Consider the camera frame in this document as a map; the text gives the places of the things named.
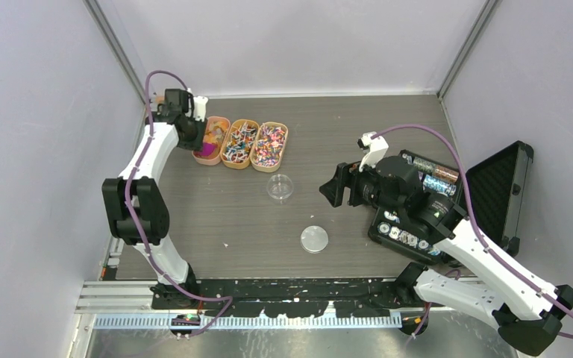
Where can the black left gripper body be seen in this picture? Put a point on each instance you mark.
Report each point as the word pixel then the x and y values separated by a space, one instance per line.
pixel 193 140

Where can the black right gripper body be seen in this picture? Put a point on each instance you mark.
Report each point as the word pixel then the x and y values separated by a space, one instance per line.
pixel 364 187

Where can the magenta plastic scoop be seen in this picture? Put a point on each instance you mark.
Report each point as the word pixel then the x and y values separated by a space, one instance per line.
pixel 209 149

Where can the clear plastic jar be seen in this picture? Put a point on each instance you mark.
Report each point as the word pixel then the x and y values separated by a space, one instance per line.
pixel 280 187

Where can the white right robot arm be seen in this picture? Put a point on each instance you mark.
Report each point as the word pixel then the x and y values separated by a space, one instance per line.
pixel 524 309

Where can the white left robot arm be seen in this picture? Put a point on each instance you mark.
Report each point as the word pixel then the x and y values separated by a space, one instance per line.
pixel 135 208

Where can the pink oval candy tray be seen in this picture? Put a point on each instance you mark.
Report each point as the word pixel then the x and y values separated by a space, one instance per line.
pixel 217 128

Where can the clear round jar lid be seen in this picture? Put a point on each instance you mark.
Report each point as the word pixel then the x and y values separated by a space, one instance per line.
pixel 314 239

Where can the yellow tray with ball lollipops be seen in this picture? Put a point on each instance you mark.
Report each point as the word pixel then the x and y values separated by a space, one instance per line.
pixel 236 148

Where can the tan tray with swirl lollipops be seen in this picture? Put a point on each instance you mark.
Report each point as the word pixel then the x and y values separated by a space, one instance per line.
pixel 268 149

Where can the black poker chip case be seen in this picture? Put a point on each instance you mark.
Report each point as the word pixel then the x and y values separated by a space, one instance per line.
pixel 496 185

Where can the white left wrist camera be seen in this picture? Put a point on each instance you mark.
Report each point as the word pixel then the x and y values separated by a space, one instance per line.
pixel 200 108

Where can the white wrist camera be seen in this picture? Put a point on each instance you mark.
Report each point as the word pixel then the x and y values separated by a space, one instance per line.
pixel 374 149
pixel 200 108

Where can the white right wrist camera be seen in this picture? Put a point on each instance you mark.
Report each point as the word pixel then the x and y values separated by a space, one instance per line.
pixel 374 149

